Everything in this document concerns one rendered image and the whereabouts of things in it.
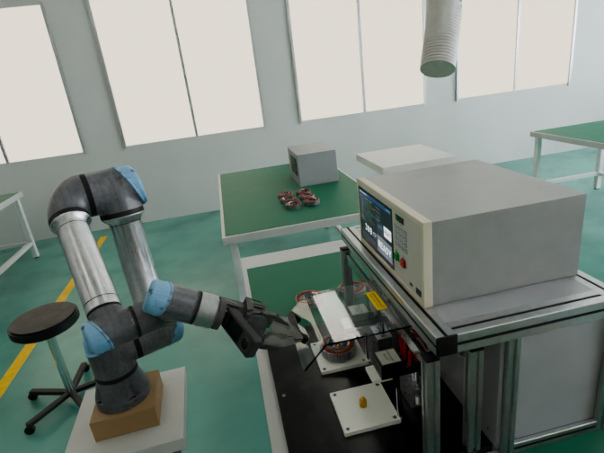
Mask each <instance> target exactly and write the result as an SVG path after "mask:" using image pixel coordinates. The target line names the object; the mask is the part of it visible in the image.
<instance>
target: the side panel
mask: <svg viewBox="0 0 604 453"><path fill-rule="evenodd" d="M600 428H601V429H604V318H602V319H599V320H595V321H590V322H587V323H583V324H576V325H572V326H568V327H565V328H561V329H556V330H553V331H549V332H545V333H538V334H534V335H530V336H526V337H522V338H519V339H515V340H510V341H507V342H505V355H504V371H503V386H502V417H501V432H500V447H497V448H496V450H500V451H499V453H507V452H508V453H517V452H520V451H523V450H526V449H533V448H535V447H539V446H542V445H546V444H549V443H552V442H556V441H559V440H565V439H568V438H571V437H574V436H578V435H581V434H584V433H588V432H591V431H596V430H599V429H600Z"/></svg>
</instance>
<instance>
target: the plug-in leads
mask: <svg viewBox="0 0 604 453"><path fill-rule="evenodd" d="M408 329H409V330H412V331H413V336H414V337H415V338H416V337H418V338H420V339H421V341H422V342H423V344H424V346H425V348H424V349H425V350H426V352H428V351H431V349H430V348H429V347H427V344H426V343H425V342H424V341H423V339H422V338H421V337H420V335H419V334H418V333H417V332H416V331H415V330H414V329H412V328H408ZM399 344H400V350H401V352H400V354H401V355H402V356H403V357H402V359H403V360H407V362H406V364H407V366H412V365H413V364H412V356H414V359H413V360H414V361H418V362H419V360H418V359H417V358H416V356H415V355H414V354H413V352H412V350H411V349H409V351H408V359H407V349H406V342H404V343H403V340H402V338H401V335H400V334H399Z"/></svg>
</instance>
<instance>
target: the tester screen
mask: <svg viewBox="0 0 604 453"><path fill-rule="evenodd" d="M360 213H361V225H362V228H363V229H364V230H365V231H366V232H367V233H368V234H369V235H370V236H371V237H372V238H373V239H374V240H375V241H376V242H377V247H376V246H375V245H373V244H372V243H371V242H370V241H369V239H368V238H367V237H366V236H365V235H364V234H363V231H362V235H363V236H364V237H365V238H366V239H367V240H368V241H369V242H370V244H371V245H372V246H373V247H374V248H375V249H376V250H377V251H378V252H379V253H380V254H381V255H382V256H383V257H384V258H385V259H386V260H387V261H388V262H389V263H390V264H391V262H390V261H389V260H388V259H387V258H386V257H385V256H384V255H383V254H382V253H381V252H380V251H379V250H378V235H379V236H380V237H381V238H382V239H384V240H385V241H386V242H387V243H388V244H389V245H390V246H391V247H392V232H391V213H390V211H389V210H388V209H386V208H385V207H384V206H382V205H381V204H379V203H378V202H377V201H375V200H374V199H372V198H371V197H370V196H369V195H368V194H367V193H365V192H364V191H362V190H361V189H360ZM377 221H378V222H379V223H381V224H382V225H383V226H384V227H386V228H387V229H388V230H389V231H390V232H391V242H390V241H388V240H387V239H386V238H385V237H384V236H383V235H382V234H381V233H380V232H379V231H377ZM365 222H366V223H367V224H368V225H369V226H370V227H371V228H372V235H371V234H370V233H369V232H368V231H367V230H366V227H365ZM391 265H392V264H391ZM392 266H393V265H392Z"/></svg>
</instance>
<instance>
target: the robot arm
mask: <svg viewBox="0 0 604 453"><path fill-rule="evenodd" d="M146 203H147V194H146V191H145V188H144V186H143V183H142V181H141V180H140V178H139V177H138V174H137V173H136V172H135V170H134V169H133V168H132V167H130V166H128V165H123V166H118V167H114V166H113V167H112V168H108V169H103V170H100V171H95V172H90V173H83V174H77V175H73V176H70V177H68V178H66V179H65V180H64V181H62V182H61V183H60V184H59V185H58V186H57V187H56V189H55V190H54V191H53V192H52V194H51V196H50V198H49V203H48V207H47V220H48V223H49V228H50V231H51V232H52V233H53V234H54V235H57V236H58V240H59V242H60V244H61V247H62V250H63V253H64V255H65V257H66V260H67V264H68V267H69V270H70V272H71V275H72V277H73V280H74V283H75V286H76V289H77V292H78V295H79V297H80V299H81V302H82V305H83V308H84V311H85V314H86V317H87V319H88V321H87V322H86V323H84V324H82V325H81V331H82V334H83V336H84V339H83V345H84V354H85V356H86V357H87V359H88V361H89V364H90V367H91V370H92V372H93V376H94V379H95V382H96V385H95V403H96V405H97V408H98V410H99V411H100V412H102V413H106V414H116V413H123V412H126V411H128V410H130V409H132V408H134V407H135V406H137V405H138V404H140V403H141V402H142V401H144V400H145V399H146V397H147V396H148V394H149V392H150V389H151V384H150V381H149V378H148V376H147V374H146V373H145V372H144V371H143V370H142V368H141V367H140V366H139V365H138V362H137V359H139V358H142V357H144V356H146V355H148V354H150V353H152V352H155V351H158V350H161V349H163V348H164V347H167V346H171V345H172V344H173V343H175V342H178V341H179V340H180V339H181V338H182V337H183V332H184V327H183V323H186V324H193V325H196V326H197V327H198V326H200V327H204V328H208V329H209V328H211V329H214V330H217V329H218V328H219V326H220V325H222V327H223V328H224V329H225V331H226V332H227V334H228V335H229V336H230V338H231V339H232V341H233V342H234V343H235V345H236V346H237V348H238V349H239V350H240V352H242V353H243V355H244V356H245V357H246V358H253V357H254V356H255V354H256V352H257V351H258V349H262V350H268V349H277V348H279V347H285V346H289V345H292V344H295V343H298V342H302V340H303V336H302V334H301V333H300V331H299V330H298V329H297V328H296V327H295V326H293V325H292V324H291V323H290V321H289V320H288V318H286V317H284V316H279V315H278V314H276V313H274V312H271V311H270V312H267V310H266V309H265V307H267V305H266V302H263V301H261V300H257V299H254V298H249V297H245V299H244V302H239V301H236V300H233V299H230V298H224V297H221V296H217V295H213V294H210V293H207V292H204V291H199V290H196V289H190V288H187V287H184V286H181V285H177V284H174V283H172V282H171V281H163V280H159V278H158V275H157V272H156V268H155V264H154V260H153V257H152V254H151V251H150V248H149V245H148V241H147V237H146V233H145V230H144V228H143V224H142V221H141V215H142V214H143V212H144V207H143V204H146ZM95 216H100V219H101V221H102V222H103V223H104V224H106V225H108V226H109V227H110V230H111V235H112V238H113V241H114V243H115V247H116V250H117V253H118V256H119V258H120V263H121V267H122V269H123V272H124V275H125V278H126V281H127V284H128V287H129V292H130V295H131V297H132V301H133V304H134V305H133V306H128V307H125V308H122V305H121V303H120V300H119V298H118V295H117V293H116V290H115V288H114V286H113V284H112V281H111V277H110V275H109V273H108V271H107V268H106V266H105V263H104V261H103V258H102V255H101V253H100V250H99V248H98V245H97V243H96V241H95V239H94V236H93V232H92V230H91V228H90V225H91V223H92V219H91V217H95ZM252 300H254V301H257V302H261V303H262V304H261V305H260V304H257V303H254V302H252ZM270 325H271V329H272V332H266V331H265V329H266V328H269V327H270ZM285 334H286V335H287V336H286V335H285ZM288 336H292V337H288Z"/></svg>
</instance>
